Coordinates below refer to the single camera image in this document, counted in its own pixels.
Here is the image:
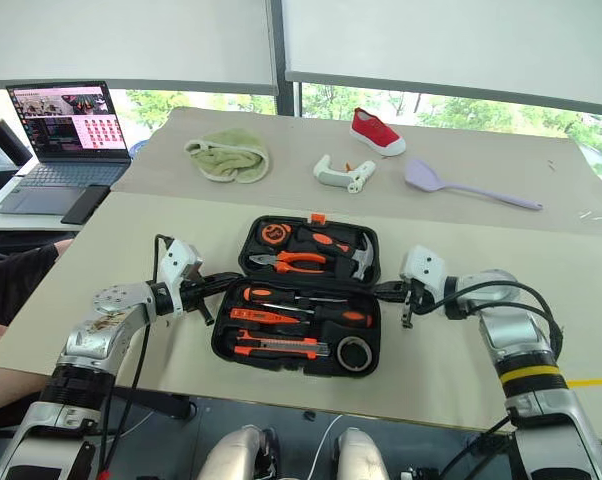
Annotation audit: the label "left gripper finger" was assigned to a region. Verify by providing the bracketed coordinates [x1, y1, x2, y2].
[202, 271, 244, 297]
[196, 295, 217, 328]

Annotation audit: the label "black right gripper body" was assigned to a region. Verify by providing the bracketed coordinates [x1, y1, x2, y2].
[407, 279, 435, 316]

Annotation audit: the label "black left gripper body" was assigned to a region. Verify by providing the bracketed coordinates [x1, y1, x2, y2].
[178, 273, 213, 316]

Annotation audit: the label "black orange handle screwdriver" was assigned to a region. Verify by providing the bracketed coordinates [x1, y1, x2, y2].
[254, 301, 374, 329]
[240, 285, 350, 305]

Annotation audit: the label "black electrical tape roll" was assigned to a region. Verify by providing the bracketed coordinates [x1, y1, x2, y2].
[336, 335, 374, 372]

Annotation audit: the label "black tool case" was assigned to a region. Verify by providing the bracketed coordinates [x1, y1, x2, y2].
[210, 213, 383, 379]

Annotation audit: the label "black adjustable wrench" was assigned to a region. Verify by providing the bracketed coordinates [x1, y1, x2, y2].
[234, 327, 283, 344]

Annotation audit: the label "orange voltage tester pen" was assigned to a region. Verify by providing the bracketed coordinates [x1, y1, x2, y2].
[228, 306, 303, 326]

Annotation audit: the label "orange utility knife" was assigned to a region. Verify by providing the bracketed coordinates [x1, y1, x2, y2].
[232, 337, 331, 361]

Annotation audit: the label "black orange claw hammer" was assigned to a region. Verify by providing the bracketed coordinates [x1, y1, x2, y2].
[293, 226, 378, 281]

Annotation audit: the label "black table support bar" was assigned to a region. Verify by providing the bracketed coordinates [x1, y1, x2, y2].
[111, 386, 193, 420]

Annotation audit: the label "purple spatula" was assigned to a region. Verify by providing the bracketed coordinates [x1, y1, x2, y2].
[404, 157, 544, 212]

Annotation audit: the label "white plastic gun tool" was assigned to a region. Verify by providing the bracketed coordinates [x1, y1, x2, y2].
[312, 154, 378, 196]

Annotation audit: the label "green towel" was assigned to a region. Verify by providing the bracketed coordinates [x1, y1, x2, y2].
[182, 127, 272, 185]

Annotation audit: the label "black smartphone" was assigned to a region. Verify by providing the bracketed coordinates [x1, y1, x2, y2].
[60, 184, 112, 226]

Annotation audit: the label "silver rounded robot knee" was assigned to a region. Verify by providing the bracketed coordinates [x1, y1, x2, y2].
[334, 426, 391, 480]
[197, 424, 278, 480]

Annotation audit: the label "red slip-on shoe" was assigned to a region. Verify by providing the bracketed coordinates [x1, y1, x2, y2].
[349, 106, 408, 158]

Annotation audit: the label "person arm black sleeve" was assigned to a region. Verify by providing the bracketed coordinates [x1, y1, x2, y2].
[0, 238, 76, 327]

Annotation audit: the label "open grey laptop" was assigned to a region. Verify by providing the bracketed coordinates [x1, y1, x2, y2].
[0, 79, 133, 217]

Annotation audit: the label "black drinking bottle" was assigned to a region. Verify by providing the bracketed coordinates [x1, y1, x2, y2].
[0, 106, 33, 167]

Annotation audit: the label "white roller blind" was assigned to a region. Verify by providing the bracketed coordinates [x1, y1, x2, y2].
[280, 0, 602, 119]
[0, 0, 280, 97]

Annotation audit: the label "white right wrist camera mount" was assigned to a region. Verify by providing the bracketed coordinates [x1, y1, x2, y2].
[399, 244, 450, 302]

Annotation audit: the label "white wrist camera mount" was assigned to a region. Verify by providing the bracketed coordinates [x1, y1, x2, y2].
[399, 244, 450, 302]
[157, 239, 204, 292]

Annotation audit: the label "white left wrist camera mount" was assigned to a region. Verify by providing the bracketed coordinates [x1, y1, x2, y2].
[157, 239, 204, 292]

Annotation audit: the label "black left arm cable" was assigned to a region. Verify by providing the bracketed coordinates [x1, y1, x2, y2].
[98, 233, 177, 474]

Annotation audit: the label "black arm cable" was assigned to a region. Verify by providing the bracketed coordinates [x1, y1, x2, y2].
[414, 279, 565, 362]
[98, 233, 177, 474]

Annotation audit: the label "orange handle pliers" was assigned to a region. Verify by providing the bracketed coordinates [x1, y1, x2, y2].
[248, 250, 329, 275]

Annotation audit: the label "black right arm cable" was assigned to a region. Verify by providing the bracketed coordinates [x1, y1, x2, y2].
[414, 279, 565, 362]

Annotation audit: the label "black cable under table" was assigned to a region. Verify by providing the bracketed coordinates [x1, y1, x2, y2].
[439, 413, 513, 480]

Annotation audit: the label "white cable under table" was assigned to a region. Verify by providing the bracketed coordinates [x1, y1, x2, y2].
[307, 413, 346, 480]

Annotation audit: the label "dark window frame post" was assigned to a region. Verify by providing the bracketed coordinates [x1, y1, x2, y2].
[267, 0, 303, 118]

